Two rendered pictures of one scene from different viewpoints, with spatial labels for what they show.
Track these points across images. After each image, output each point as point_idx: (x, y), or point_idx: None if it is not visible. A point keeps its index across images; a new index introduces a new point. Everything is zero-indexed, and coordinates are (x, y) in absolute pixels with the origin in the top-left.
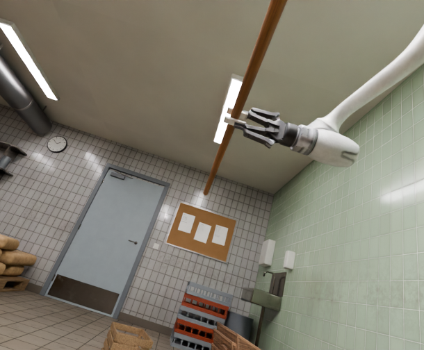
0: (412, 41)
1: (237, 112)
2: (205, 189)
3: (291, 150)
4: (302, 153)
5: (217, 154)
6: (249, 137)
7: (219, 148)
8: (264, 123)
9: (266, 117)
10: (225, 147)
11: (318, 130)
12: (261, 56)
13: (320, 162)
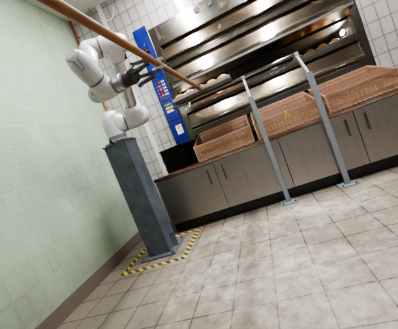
0: (96, 57)
1: (162, 68)
2: (59, 5)
3: (123, 87)
4: (120, 91)
5: (138, 51)
6: (151, 79)
7: (143, 55)
8: (140, 70)
9: (137, 64)
10: (142, 58)
11: None
12: (174, 76)
13: (107, 96)
